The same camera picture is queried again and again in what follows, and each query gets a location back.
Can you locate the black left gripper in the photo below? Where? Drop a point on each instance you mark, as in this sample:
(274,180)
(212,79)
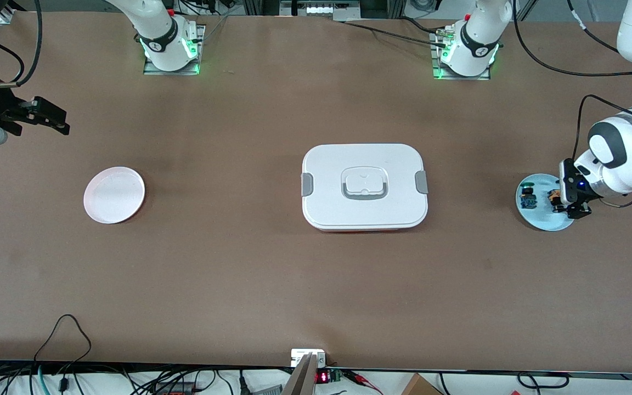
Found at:
(569,189)

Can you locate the orange push button switch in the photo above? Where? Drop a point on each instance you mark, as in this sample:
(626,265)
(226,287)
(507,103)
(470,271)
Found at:
(555,197)

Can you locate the light blue round plate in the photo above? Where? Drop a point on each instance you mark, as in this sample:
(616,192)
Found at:
(541,219)

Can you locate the pink round plate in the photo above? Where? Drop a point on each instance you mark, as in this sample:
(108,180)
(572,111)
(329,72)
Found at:
(113,195)

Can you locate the white lunch box grey clasps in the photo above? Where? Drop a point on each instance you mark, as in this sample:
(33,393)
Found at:
(365,211)

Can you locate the brown cardboard box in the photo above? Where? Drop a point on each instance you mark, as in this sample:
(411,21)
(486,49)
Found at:
(420,387)

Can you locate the red clip leads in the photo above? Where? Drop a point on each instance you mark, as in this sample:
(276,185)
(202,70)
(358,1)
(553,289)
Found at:
(362,378)

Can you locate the red digit display module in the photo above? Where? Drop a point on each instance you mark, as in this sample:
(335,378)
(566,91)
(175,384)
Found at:
(322,377)

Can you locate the white power strip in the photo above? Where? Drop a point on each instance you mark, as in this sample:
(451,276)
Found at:
(332,9)

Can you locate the grey aluminium bar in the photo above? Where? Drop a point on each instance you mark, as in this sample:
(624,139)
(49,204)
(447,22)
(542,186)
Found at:
(300,378)

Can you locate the blue green switch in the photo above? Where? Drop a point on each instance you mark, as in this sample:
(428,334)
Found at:
(528,198)

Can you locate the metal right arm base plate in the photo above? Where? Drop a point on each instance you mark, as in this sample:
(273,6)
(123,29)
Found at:
(154,71)

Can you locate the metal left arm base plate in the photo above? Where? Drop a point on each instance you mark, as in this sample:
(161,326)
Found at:
(461,78)

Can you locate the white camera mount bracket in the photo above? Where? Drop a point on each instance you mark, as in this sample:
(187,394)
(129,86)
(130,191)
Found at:
(300,355)

